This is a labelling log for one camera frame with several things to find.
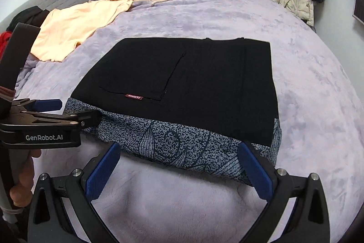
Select black clothes pile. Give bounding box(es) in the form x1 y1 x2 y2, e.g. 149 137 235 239
10 6 51 33

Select peach shirt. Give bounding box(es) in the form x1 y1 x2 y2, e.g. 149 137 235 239
31 0 134 62

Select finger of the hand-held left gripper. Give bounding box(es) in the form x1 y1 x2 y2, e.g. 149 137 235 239
16 111 102 130
12 99 63 113

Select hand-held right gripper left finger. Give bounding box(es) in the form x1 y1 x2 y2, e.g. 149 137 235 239
27 142 122 243

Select dark framed wall panel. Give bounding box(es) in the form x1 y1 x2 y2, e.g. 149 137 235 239
353 0 364 24

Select red cloth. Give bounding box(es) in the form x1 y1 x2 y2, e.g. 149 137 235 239
0 31 13 62

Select black pants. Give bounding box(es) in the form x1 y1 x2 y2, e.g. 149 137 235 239
71 37 280 147

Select person's left hand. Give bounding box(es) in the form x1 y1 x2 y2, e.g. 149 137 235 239
9 149 42 208

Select lavender plush blanket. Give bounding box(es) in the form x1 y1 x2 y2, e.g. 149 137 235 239
14 0 364 243

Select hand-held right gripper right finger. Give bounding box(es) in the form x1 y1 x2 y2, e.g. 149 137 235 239
238 141 332 243

